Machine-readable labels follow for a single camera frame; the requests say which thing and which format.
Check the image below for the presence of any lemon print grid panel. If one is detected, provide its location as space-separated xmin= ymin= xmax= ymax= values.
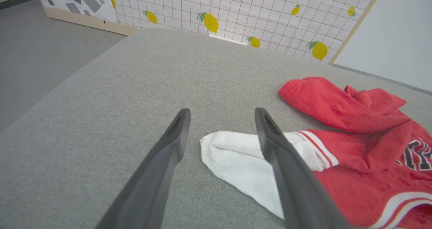
xmin=108 ymin=0 xmax=387 ymax=66

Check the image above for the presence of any red and white garment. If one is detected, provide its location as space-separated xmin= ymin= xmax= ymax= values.
xmin=200 ymin=77 xmax=432 ymax=229

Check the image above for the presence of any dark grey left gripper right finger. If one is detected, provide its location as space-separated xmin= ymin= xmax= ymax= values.
xmin=255 ymin=107 xmax=351 ymax=229

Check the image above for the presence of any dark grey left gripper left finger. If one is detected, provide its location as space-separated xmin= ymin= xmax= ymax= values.
xmin=96 ymin=108 xmax=191 ymax=229

